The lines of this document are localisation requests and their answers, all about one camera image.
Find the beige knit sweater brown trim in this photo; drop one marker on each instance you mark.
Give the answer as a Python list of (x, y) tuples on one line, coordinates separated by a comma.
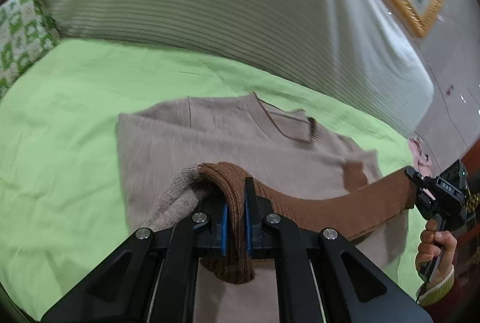
[(176, 153)]

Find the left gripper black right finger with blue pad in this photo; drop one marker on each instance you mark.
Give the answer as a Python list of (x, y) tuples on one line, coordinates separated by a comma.
[(258, 242)]

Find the light green bed sheet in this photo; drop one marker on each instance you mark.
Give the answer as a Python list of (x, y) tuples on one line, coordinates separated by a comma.
[(62, 210)]

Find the pink cloth at bed edge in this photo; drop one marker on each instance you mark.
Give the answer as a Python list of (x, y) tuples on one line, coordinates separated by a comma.
[(421, 160)]

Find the green white patterned pillow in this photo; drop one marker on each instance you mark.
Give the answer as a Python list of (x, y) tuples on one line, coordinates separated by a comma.
[(28, 32)]

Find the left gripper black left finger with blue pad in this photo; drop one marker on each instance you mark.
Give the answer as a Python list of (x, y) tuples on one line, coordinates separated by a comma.
[(212, 238)]

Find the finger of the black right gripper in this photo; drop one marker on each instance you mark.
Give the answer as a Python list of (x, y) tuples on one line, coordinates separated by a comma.
[(415, 176)]

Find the striped grey white duvet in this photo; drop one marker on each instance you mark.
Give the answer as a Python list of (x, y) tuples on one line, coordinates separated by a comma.
[(351, 50)]

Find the person's right hand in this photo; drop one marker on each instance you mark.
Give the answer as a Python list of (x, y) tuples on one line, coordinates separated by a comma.
[(436, 244)]

